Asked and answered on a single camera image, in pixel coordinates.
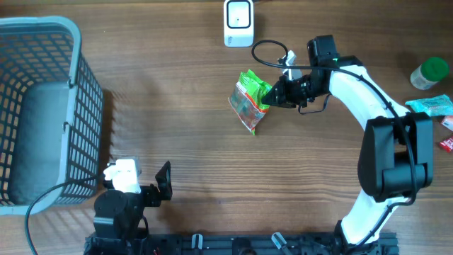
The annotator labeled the green lid jar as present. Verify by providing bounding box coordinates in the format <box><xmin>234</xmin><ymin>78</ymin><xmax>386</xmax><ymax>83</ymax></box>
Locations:
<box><xmin>410</xmin><ymin>57</ymin><xmax>449</xmax><ymax>90</ymax></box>

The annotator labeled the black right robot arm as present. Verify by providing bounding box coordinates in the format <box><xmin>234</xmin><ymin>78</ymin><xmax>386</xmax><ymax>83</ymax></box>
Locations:
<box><xmin>262</xmin><ymin>35</ymin><xmax>433</xmax><ymax>252</ymax></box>

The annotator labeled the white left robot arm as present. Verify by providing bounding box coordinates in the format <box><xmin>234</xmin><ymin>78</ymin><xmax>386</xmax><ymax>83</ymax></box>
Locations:
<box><xmin>91</xmin><ymin>158</ymin><xmax>173</xmax><ymax>251</ymax></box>

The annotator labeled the grey plastic shopping basket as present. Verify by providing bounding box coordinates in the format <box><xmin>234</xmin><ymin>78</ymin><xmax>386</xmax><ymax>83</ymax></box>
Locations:
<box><xmin>1</xmin><ymin>16</ymin><xmax>104</xmax><ymax>215</ymax></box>

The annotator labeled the green gummy worms bag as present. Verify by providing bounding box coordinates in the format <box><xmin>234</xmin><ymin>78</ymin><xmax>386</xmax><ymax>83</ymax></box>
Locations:
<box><xmin>228</xmin><ymin>70</ymin><xmax>272</xmax><ymax>135</ymax></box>

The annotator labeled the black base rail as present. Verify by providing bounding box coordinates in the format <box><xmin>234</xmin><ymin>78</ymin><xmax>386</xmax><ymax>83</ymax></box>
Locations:
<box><xmin>84</xmin><ymin>232</ymin><xmax>399</xmax><ymax>255</ymax></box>

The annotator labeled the white barcode scanner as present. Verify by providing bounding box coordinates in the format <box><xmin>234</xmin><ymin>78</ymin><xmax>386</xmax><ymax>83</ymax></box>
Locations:
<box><xmin>223</xmin><ymin>0</ymin><xmax>254</xmax><ymax>47</ymax></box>

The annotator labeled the red white small carton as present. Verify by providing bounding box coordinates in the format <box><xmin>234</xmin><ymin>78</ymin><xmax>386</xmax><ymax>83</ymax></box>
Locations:
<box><xmin>441</xmin><ymin>115</ymin><xmax>453</xmax><ymax>131</ymax></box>

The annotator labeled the red snack packet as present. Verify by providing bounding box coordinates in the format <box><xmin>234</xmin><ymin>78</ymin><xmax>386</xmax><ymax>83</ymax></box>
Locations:
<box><xmin>439</xmin><ymin>137</ymin><xmax>453</xmax><ymax>152</ymax></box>

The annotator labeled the light blue tissue pack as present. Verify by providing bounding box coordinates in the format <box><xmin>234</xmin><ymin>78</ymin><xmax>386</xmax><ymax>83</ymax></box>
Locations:
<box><xmin>405</xmin><ymin>94</ymin><xmax>452</xmax><ymax>117</ymax></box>

